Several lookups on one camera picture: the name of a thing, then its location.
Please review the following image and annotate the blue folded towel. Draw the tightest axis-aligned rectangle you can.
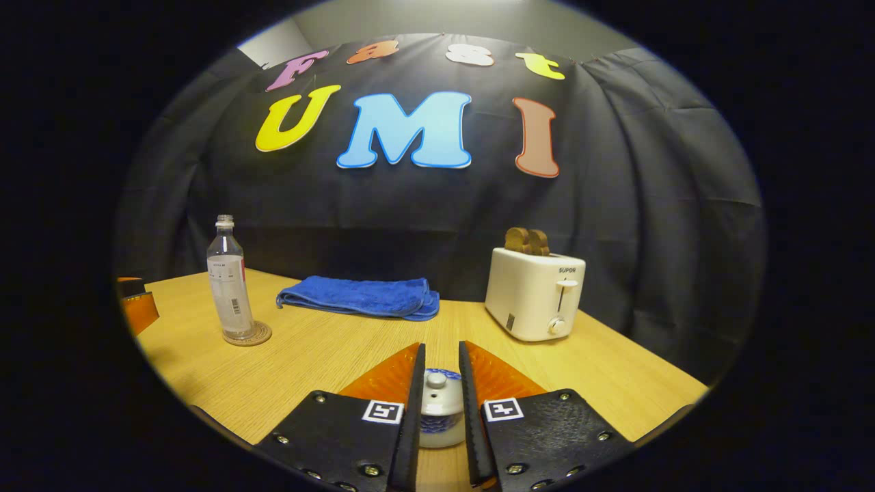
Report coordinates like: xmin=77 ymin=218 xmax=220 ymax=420
xmin=276 ymin=275 xmax=441 ymax=322

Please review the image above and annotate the white toaster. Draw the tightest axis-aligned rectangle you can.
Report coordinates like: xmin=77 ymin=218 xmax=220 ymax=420
xmin=485 ymin=247 xmax=587 ymax=342

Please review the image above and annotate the round coaster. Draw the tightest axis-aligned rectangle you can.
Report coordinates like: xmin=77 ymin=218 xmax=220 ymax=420
xmin=222 ymin=321 xmax=273 ymax=347

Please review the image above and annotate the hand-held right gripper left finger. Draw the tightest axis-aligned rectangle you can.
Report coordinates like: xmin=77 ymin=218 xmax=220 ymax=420
xmin=256 ymin=343 xmax=427 ymax=492

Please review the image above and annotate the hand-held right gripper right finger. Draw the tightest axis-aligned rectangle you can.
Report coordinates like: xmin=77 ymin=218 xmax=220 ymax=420
xmin=458 ymin=340 xmax=640 ymax=491

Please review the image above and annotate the black backdrop cloth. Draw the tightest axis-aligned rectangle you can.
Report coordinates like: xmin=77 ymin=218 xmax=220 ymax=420
xmin=116 ymin=33 xmax=766 ymax=383

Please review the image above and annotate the clear plastic water bottle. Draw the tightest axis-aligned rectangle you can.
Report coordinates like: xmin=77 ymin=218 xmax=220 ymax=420
xmin=206 ymin=215 xmax=256 ymax=340

